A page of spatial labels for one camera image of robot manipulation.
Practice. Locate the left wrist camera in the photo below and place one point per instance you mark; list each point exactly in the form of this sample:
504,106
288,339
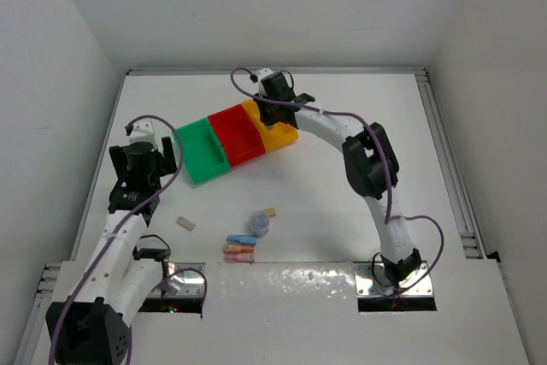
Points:
143,131

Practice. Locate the clear jar of clips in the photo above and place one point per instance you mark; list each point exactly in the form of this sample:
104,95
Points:
259,223

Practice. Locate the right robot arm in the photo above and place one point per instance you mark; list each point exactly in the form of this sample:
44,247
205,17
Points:
370,164

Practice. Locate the white front board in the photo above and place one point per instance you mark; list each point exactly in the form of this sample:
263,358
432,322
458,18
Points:
297,313

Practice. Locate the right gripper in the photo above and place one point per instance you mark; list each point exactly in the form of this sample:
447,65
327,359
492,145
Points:
270,119

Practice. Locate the pink highlighter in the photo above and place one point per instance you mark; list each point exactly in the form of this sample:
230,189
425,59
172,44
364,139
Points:
239,257

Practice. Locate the orange highlighter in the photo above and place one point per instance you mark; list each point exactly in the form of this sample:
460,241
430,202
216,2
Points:
234,248

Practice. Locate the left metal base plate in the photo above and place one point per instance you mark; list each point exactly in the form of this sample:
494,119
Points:
185,279

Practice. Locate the metal base plate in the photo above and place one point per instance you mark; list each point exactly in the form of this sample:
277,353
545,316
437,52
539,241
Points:
185,279
371,281

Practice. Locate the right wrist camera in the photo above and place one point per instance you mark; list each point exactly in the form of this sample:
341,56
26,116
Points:
261,74

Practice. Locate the blue highlighter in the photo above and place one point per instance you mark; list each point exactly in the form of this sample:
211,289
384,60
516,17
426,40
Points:
242,239

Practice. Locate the yellow plastic bin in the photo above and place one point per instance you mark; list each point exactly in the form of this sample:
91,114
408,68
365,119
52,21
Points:
274,138

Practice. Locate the red plastic bin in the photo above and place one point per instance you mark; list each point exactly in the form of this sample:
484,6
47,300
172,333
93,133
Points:
238,135

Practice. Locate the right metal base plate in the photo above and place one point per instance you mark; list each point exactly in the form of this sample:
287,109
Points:
371,281

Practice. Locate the long grey eraser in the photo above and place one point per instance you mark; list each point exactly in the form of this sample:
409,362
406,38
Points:
185,223

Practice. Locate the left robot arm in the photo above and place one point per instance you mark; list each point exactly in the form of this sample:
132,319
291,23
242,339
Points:
92,325

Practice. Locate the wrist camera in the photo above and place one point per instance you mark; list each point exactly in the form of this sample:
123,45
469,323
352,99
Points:
261,74
143,131

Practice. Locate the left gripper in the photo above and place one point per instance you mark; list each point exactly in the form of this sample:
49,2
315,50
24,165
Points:
159,161

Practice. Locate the green plastic bin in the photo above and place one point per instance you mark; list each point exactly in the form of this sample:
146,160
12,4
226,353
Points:
204,156

